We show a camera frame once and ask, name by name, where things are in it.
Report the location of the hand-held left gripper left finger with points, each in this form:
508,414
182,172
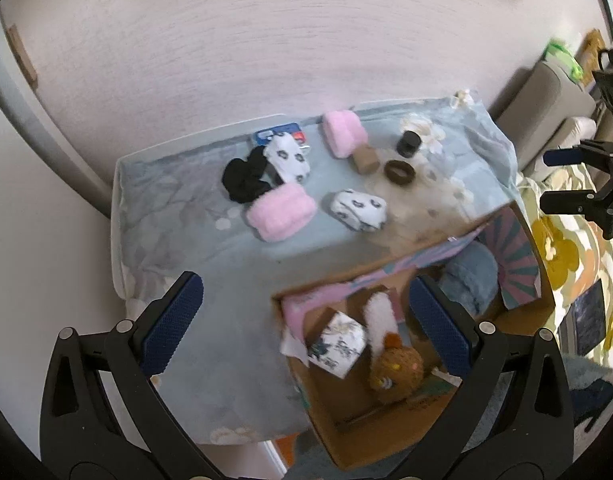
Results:
174,320

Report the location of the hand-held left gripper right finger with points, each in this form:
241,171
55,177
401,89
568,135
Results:
439,327

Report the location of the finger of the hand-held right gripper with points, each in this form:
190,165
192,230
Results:
566,156
569,202

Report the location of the white desktop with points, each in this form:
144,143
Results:
221,135

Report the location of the white cushion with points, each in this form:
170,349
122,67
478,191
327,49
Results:
576,132

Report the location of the yellow floral blanket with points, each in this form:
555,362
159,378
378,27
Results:
571,255

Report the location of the blue fluffy cloth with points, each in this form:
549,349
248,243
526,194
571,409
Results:
471,282

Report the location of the white fluffy plush piece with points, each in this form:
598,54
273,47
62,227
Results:
381,317

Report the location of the beige sofa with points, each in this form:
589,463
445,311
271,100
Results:
541,100

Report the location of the brown plush toy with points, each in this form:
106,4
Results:
396,375

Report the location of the light blue floral tablecloth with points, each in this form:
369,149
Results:
186,230

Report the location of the green bag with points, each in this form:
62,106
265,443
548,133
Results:
564,57

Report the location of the white floral paper box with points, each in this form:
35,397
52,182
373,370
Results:
339,342

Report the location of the cardboard box with pink flaps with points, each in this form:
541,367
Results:
356,400

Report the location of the dark rectangular book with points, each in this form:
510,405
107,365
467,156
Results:
584,317

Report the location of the white black-print sock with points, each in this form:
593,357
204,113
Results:
286,156
359,210

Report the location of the pink fluffy sock roll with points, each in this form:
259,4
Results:
344,132
281,212

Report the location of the small black jar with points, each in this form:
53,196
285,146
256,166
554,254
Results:
409,144

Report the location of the brown cardboard tube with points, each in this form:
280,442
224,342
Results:
367,161

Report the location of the blue card packet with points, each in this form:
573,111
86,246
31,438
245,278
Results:
266,134

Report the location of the grey door frame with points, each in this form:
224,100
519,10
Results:
31,120

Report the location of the wooden wall bracket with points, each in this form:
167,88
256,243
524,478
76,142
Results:
22,55

